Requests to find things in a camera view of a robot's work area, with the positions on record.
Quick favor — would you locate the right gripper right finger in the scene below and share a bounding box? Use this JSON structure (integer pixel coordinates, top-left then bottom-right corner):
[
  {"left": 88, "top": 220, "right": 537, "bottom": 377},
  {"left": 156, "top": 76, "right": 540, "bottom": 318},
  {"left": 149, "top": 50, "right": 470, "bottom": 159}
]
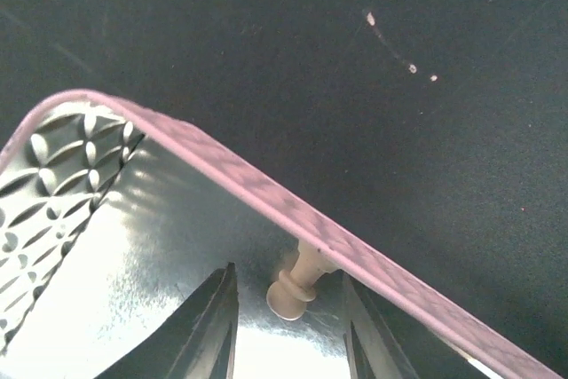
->
[{"left": 342, "top": 273, "right": 485, "bottom": 378}]

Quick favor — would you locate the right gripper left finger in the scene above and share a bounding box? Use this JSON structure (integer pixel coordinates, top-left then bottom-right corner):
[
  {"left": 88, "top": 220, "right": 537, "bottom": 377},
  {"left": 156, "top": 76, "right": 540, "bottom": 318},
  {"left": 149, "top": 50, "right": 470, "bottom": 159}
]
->
[{"left": 99, "top": 263, "right": 239, "bottom": 379}]

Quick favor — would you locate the light chess piece twelfth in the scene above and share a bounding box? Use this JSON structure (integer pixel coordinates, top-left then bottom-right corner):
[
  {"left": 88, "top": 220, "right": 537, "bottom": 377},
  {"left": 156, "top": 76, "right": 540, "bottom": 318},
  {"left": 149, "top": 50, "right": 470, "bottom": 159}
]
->
[{"left": 266, "top": 241, "right": 338, "bottom": 321}]

